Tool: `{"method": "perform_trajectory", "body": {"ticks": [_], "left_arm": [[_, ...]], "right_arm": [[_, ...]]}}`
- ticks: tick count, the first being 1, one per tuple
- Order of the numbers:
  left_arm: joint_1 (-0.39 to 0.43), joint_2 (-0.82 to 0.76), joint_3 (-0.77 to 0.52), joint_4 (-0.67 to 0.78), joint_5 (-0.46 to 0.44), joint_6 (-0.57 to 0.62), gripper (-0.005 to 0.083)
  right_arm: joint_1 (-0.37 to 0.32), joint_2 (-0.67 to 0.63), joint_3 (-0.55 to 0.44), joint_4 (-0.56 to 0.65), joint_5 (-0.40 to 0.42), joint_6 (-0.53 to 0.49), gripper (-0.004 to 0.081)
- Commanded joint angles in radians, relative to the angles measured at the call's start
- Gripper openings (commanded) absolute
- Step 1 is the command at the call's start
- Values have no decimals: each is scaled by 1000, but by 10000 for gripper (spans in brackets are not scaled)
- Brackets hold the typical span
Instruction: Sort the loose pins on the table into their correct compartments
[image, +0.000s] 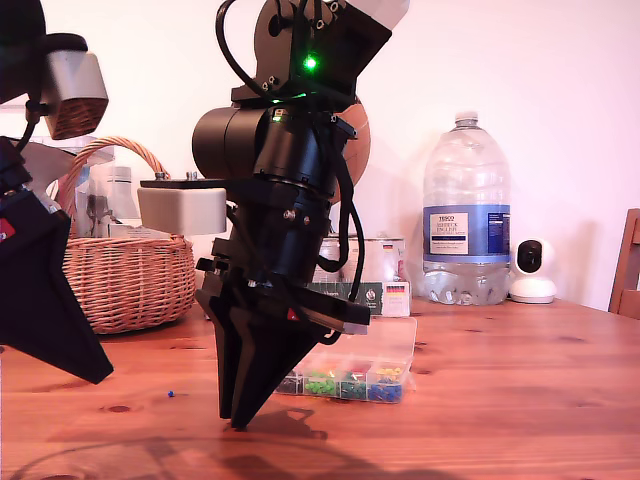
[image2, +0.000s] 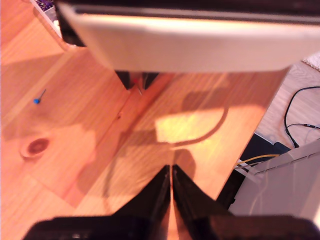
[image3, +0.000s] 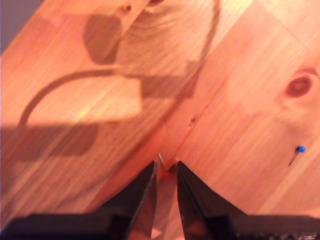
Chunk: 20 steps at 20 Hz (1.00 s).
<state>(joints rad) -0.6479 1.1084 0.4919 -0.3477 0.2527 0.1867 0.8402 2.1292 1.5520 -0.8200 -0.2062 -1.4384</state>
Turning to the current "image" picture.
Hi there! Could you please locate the large clear water bottle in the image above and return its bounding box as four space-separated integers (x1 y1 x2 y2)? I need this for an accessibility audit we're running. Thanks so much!
421 111 512 307

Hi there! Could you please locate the small white round camera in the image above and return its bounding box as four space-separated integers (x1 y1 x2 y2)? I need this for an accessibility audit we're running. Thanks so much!
507 238 557 305

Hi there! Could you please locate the pale grey wrist camera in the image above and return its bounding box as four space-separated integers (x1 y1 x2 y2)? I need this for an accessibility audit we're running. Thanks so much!
137 171 236 235
38 32 110 141

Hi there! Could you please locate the black looping wrist cable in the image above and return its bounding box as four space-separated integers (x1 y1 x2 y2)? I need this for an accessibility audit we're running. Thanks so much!
314 112 366 304

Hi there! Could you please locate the clear plastic packet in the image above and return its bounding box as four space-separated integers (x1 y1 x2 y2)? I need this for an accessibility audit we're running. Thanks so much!
74 164 114 240

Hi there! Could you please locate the can with plain white label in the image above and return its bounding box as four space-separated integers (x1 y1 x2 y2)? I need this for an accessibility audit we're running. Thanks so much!
324 237 407 284

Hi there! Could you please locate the clear plastic pin organiser box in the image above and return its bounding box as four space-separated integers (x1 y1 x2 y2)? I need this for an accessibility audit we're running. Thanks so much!
272 315 418 405

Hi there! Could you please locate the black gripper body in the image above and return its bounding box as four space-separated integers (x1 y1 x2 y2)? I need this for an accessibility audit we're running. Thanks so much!
195 179 371 335

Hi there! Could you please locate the clear plastic container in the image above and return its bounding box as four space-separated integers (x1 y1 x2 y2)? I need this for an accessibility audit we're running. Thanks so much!
64 135 117 167

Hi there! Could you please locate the brown wicker basket with handle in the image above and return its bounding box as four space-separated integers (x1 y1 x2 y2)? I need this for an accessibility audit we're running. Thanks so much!
58 136 197 335

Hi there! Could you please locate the white carton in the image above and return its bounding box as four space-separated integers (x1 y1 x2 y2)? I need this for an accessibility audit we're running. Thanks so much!
107 219 171 242

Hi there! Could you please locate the wooden chair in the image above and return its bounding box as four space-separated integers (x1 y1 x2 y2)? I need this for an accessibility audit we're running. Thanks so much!
607 208 640 321

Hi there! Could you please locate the white bottle with grey cap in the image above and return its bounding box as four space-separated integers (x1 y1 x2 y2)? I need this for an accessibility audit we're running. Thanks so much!
105 167 141 224

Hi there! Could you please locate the black upper arm cable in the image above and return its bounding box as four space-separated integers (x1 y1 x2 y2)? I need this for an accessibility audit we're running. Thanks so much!
215 0 271 99

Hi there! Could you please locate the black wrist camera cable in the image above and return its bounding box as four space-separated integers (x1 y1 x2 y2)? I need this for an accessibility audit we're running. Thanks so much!
17 97 44 151
223 199 246 229

